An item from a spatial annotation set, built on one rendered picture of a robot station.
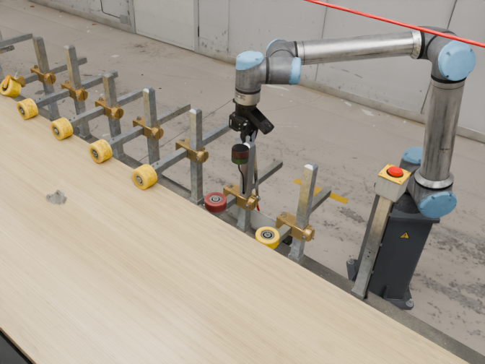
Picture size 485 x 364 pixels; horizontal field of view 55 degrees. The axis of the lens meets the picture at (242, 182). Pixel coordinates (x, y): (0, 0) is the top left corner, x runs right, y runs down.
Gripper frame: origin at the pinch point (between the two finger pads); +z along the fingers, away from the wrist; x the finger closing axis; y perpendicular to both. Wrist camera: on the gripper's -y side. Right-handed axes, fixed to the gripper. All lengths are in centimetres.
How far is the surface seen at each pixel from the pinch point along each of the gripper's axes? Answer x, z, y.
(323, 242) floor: -75, 101, -6
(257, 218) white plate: 5.7, 24.2, -10.2
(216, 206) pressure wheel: 23.4, 10.1, -4.1
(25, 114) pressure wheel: 34, 7, 96
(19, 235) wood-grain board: 75, 11, 34
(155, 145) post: 8.1, 12.5, 42.8
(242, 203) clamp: 10.3, 15.8, -6.2
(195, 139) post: 9.6, -1.5, 18.4
